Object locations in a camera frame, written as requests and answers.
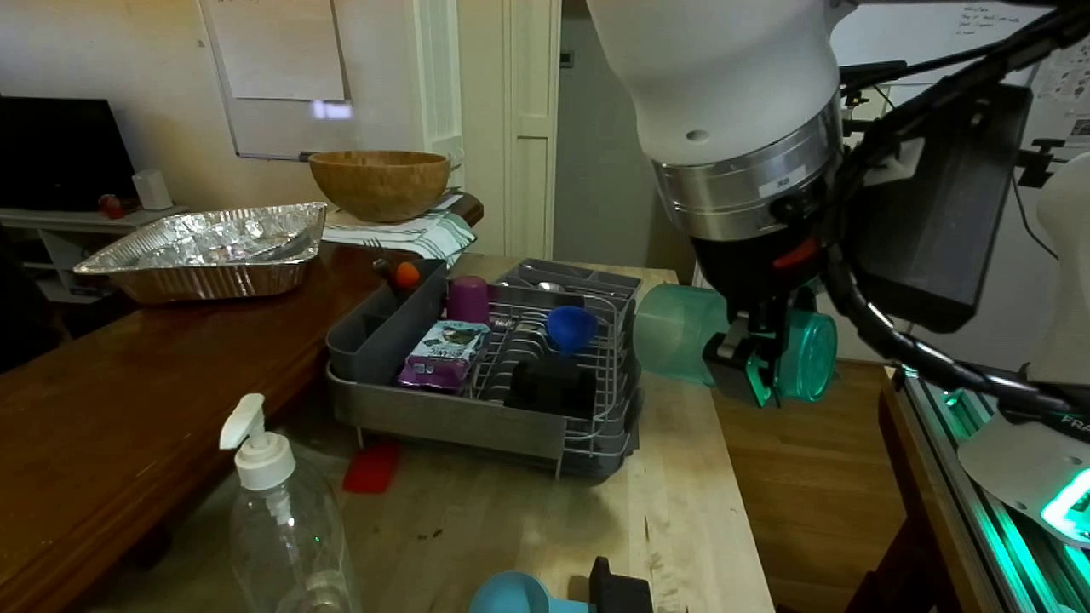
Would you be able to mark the clear soap pump bottle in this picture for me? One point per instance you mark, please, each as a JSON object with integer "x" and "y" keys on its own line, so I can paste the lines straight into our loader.
{"x": 284, "y": 533}

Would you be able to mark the small orange ball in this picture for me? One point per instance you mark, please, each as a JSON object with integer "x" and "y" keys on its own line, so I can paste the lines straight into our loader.
{"x": 406, "y": 277}

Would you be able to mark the blue measuring scoop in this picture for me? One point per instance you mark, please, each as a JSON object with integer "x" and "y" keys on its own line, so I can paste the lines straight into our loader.
{"x": 513, "y": 594}

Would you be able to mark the white mug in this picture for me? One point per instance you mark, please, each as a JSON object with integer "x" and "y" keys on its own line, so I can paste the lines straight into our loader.
{"x": 151, "y": 187}

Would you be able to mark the blank whiteboard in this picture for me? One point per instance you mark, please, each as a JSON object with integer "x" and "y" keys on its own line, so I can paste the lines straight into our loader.
{"x": 275, "y": 69}

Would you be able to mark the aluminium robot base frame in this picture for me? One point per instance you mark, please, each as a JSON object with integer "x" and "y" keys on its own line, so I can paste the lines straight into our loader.
{"x": 943, "y": 454}

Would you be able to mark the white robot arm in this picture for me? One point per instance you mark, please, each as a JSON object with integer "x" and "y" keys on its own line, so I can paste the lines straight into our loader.
{"x": 728, "y": 79}

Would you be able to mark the red apple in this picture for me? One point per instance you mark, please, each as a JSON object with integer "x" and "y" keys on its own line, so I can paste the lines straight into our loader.
{"x": 110, "y": 205}

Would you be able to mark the seaweed snack bag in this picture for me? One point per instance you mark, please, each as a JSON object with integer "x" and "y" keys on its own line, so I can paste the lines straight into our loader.
{"x": 443, "y": 354}

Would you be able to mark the whiteboard with writing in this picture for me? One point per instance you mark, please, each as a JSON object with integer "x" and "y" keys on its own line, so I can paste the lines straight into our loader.
{"x": 932, "y": 35}

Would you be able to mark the dark wooden table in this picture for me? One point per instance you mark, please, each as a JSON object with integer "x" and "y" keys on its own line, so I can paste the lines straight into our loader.
{"x": 115, "y": 431}

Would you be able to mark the black television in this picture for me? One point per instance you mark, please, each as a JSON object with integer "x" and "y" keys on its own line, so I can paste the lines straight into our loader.
{"x": 63, "y": 155}

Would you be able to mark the gray dish rack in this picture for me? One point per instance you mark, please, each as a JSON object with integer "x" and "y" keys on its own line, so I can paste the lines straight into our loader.
{"x": 454, "y": 414}

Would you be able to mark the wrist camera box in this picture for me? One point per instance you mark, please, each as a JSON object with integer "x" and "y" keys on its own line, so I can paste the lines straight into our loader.
{"x": 943, "y": 205}

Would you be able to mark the teal translucent plastic cup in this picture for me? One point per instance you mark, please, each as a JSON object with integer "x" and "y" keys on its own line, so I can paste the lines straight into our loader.
{"x": 675, "y": 329}

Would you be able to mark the red square pad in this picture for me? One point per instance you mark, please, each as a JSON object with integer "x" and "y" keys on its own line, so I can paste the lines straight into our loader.
{"x": 374, "y": 468}

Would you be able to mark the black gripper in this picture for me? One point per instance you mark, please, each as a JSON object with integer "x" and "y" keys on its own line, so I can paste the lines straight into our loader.
{"x": 762, "y": 277}

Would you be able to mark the wooden bowl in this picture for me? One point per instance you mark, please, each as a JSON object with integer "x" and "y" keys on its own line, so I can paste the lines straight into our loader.
{"x": 380, "y": 187}

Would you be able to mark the white low shelf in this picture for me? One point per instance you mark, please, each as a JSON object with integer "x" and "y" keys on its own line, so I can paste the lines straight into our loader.
{"x": 56, "y": 233}

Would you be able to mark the purple cup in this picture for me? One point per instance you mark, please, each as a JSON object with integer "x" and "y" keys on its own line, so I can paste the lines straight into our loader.
{"x": 467, "y": 300}

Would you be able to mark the white panel door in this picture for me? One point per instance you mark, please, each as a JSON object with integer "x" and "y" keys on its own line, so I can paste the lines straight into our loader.
{"x": 515, "y": 123}

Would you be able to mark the blue cup in rack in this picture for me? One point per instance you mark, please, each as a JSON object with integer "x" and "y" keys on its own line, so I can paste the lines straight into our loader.
{"x": 570, "y": 329}

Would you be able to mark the aluminium foil baking tray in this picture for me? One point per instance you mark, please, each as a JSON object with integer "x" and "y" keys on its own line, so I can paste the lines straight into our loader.
{"x": 207, "y": 243}

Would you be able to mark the striped dish towel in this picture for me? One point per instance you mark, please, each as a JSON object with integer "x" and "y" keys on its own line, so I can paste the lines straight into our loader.
{"x": 410, "y": 233}

